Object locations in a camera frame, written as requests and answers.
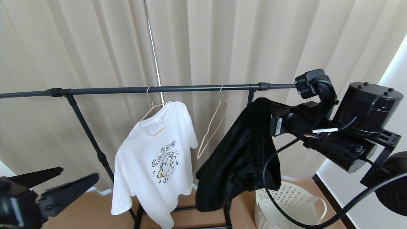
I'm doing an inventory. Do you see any beige curtain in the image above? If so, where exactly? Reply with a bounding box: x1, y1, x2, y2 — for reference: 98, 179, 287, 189
0, 0, 407, 194

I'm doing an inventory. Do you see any white printed t-shirt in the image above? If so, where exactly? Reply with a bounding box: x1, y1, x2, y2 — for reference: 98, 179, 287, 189
111, 101, 199, 229

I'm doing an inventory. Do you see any black clothes rack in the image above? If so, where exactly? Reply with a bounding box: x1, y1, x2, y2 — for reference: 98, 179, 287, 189
0, 83, 298, 229

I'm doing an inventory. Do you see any black garment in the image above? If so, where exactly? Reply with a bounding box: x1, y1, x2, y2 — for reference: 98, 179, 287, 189
195, 97, 282, 213

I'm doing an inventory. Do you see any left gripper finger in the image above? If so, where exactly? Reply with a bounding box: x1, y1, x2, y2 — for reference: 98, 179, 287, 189
38, 173, 100, 220
8, 167, 64, 189

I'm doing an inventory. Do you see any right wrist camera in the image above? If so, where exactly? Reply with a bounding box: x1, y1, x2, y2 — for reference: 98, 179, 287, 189
294, 68, 338, 110

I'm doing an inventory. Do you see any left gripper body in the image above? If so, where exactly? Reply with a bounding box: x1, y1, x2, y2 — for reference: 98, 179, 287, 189
0, 177, 44, 229

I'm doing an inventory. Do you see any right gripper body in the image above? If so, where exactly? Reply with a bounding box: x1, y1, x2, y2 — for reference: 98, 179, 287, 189
270, 101, 378, 174

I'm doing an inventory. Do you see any pink clothes hanger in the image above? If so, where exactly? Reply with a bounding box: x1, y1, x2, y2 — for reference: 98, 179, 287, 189
140, 86, 169, 136
197, 84, 231, 160

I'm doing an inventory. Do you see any white laundry basket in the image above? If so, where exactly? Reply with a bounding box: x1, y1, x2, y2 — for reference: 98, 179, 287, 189
254, 181, 328, 229

